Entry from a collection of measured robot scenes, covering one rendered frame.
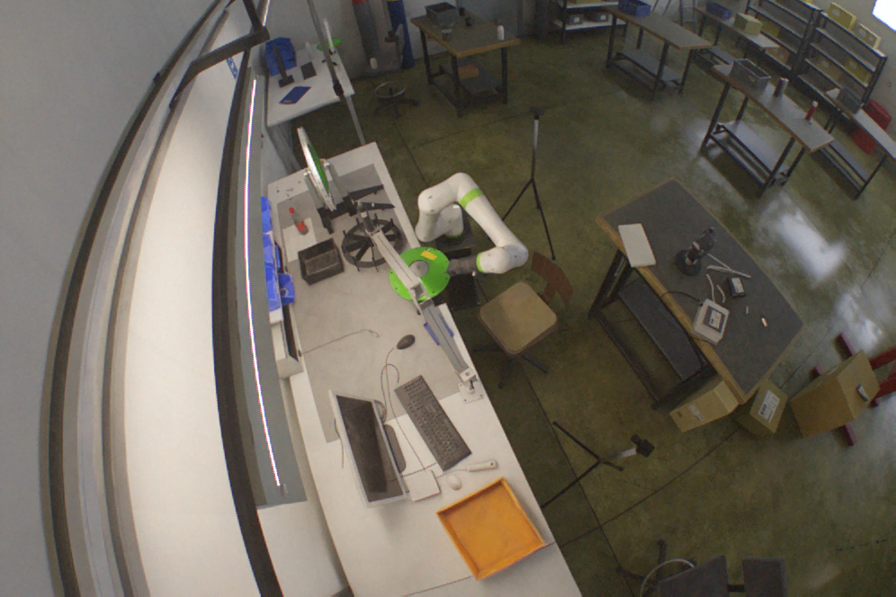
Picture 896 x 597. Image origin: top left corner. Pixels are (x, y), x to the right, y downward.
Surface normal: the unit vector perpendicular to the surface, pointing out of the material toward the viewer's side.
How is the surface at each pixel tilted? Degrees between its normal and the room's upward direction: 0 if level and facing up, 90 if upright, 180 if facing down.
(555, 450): 0
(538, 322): 0
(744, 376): 0
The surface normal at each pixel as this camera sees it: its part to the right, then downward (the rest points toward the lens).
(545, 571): -0.11, -0.55
